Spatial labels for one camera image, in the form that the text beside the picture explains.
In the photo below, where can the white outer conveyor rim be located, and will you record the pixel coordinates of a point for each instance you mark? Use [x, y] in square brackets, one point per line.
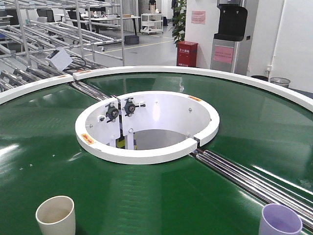
[296, 97]

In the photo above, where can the white utility cart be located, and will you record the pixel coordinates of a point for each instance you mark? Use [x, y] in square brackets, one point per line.
[151, 23]

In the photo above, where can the beige plastic cup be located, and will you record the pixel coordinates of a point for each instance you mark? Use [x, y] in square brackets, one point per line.
[56, 216]

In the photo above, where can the red fire extinguisher cabinet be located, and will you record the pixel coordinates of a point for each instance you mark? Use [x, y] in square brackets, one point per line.
[187, 54]

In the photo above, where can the green potted plant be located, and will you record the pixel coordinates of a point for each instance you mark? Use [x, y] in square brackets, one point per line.
[179, 20]

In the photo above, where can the lavender plastic cup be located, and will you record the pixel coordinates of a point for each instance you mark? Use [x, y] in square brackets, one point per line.
[278, 219]

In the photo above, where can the steel roller rack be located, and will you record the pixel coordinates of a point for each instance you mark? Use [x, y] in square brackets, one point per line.
[31, 29]

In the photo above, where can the white power supply box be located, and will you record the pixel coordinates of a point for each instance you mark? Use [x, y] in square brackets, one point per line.
[60, 59]

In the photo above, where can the black water dispenser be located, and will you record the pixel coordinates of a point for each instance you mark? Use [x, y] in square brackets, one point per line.
[231, 31]

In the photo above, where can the pink wall notice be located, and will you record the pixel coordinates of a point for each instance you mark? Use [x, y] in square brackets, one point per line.
[198, 17]

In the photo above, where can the mesh waste bin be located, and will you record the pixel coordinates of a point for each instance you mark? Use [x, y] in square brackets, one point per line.
[283, 82]

